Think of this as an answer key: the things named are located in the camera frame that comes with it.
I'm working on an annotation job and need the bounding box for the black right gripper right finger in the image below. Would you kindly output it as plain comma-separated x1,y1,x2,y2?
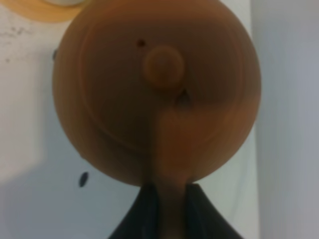
185,184,242,239

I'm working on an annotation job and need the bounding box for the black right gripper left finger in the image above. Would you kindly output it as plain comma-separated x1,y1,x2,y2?
109,183,164,239

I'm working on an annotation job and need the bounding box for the near orange round coaster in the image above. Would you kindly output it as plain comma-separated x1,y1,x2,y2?
10,0,88,23

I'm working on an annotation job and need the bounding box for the brown clay teapot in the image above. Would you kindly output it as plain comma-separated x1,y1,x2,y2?
52,0,261,239

